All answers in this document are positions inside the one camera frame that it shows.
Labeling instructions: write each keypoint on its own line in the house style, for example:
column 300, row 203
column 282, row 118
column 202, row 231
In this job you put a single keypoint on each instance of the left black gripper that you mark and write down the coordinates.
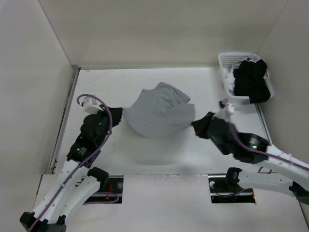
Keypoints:
column 117, row 115

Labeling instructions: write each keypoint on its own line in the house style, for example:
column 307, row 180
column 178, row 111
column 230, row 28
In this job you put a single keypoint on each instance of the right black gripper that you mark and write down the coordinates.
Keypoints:
column 201, row 124

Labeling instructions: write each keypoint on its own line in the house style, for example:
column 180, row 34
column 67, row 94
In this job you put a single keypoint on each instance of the grey tank top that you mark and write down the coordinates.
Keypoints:
column 160, row 112

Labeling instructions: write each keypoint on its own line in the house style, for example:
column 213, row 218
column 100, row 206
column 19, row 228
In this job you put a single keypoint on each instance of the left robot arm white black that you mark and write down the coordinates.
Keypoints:
column 77, row 180

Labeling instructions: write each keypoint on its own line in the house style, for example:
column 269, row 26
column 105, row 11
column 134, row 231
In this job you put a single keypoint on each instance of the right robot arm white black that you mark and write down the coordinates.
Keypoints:
column 290, row 177

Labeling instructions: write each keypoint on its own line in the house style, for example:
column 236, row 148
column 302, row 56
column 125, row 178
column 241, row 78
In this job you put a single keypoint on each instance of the black tank top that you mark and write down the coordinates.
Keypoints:
column 249, row 81

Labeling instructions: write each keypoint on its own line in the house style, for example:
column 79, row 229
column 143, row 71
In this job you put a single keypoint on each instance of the white garment in basket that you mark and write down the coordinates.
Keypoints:
column 230, row 79

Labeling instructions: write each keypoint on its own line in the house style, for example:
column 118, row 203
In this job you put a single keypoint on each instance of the white plastic laundry basket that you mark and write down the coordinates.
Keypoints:
column 231, row 60

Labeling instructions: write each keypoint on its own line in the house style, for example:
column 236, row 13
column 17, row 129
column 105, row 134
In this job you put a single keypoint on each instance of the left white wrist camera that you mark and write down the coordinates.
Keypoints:
column 90, row 105

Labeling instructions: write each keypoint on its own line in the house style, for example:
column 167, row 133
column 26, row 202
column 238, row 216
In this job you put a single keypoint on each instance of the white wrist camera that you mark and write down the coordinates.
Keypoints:
column 90, row 105
column 227, row 109

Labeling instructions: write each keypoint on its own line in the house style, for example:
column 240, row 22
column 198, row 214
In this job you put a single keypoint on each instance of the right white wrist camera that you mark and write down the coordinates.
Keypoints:
column 227, row 109

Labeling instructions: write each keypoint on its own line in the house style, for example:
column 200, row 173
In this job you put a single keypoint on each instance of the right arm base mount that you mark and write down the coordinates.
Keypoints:
column 225, row 188

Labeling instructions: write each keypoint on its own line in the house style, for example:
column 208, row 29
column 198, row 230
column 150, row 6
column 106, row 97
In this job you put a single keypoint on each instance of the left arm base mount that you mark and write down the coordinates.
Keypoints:
column 111, row 193

